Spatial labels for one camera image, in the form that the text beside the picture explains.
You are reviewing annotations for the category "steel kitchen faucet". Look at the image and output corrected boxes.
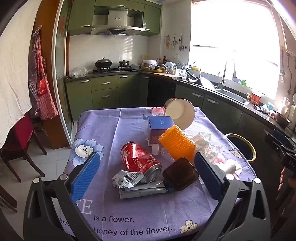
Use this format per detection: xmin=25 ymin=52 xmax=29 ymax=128
xmin=217 ymin=63 xmax=227 ymax=90

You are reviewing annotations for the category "white tissue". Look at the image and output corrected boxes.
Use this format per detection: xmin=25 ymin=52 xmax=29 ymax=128
xmin=191 ymin=132 xmax=212 ymax=154

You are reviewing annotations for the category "person's right hand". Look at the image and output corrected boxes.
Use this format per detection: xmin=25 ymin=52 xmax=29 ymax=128
xmin=278 ymin=168 xmax=296 ymax=191

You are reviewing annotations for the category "orange bumpy foam pad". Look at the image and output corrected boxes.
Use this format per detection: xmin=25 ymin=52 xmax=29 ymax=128
xmin=158 ymin=125 xmax=195 ymax=162

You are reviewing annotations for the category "red checked apron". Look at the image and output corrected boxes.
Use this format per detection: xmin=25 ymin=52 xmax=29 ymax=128
xmin=28 ymin=26 xmax=58 ymax=120

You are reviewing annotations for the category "silver wrapper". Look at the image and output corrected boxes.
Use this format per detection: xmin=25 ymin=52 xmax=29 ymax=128
xmin=111 ymin=170 xmax=144 ymax=188

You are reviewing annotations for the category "clear plastic water bottle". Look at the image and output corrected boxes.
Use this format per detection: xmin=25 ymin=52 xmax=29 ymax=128
xmin=152 ymin=144 xmax=175 ymax=162

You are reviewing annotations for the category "white dish rack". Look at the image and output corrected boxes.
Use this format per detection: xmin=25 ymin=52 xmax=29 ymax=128
xmin=164 ymin=61 xmax=184 ymax=76

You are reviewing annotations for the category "red cup on counter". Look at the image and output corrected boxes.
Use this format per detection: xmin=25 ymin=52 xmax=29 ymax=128
xmin=251 ymin=92 xmax=261 ymax=105

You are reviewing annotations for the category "purple floral tablecloth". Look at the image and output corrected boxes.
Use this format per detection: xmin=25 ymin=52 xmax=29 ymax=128
xmin=59 ymin=106 xmax=255 ymax=241

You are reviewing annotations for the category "dark wooden chair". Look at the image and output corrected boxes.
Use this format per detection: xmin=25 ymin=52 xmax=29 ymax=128
xmin=1 ymin=113 xmax=48 ymax=182

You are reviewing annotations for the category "dark bowl on counter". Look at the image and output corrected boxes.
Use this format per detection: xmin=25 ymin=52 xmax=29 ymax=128
xmin=275 ymin=112 xmax=290 ymax=128

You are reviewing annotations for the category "steel range hood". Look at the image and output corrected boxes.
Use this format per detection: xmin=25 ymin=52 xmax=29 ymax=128
xmin=90 ymin=8 xmax=145 ymax=36

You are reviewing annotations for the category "red white milk carton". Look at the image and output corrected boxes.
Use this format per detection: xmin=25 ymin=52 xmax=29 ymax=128
xmin=148 ymin=128 xmax=165 ymax=146

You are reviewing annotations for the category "red cola can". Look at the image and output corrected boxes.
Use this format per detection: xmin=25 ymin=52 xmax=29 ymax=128
xmin=120 ymin=142 xmax=163 ymax=183

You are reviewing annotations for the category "white paper bowl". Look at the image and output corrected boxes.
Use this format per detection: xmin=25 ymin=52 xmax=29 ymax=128
xmin=164 ymin=98 xmax=195 ymax=130

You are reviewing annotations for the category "brown plastic tray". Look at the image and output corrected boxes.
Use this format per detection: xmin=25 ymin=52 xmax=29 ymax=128
xmin=163 ymin=158 xmax=199 ymax=191

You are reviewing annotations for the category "steel sink basin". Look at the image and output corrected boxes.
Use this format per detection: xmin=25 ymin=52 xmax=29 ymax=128
xmin=215 ymin=89 xmax=249 ymax=105

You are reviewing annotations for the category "black wok on stove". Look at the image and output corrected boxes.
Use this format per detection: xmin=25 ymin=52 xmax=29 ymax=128
xmin=95 ymin=57 xmax=112 ymax=69

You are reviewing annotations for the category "blue cardboard box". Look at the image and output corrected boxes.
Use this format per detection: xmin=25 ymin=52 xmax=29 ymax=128
xmin=148 ymin=115 xmax=175 ymax=133

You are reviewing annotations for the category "yellow rimmed trash bin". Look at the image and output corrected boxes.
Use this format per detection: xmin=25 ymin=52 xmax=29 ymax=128
xmin=226 ymin=133 xmax=257 ymax=162

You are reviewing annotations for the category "small steel pot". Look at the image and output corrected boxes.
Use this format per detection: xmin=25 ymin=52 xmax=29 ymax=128
xmin=119 ymin=59 xmax=130 ymax=68

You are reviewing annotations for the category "white hanging cloth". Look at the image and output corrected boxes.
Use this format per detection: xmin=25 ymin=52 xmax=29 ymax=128
xmin=0 ymin=0 xmax=41 ymax=146

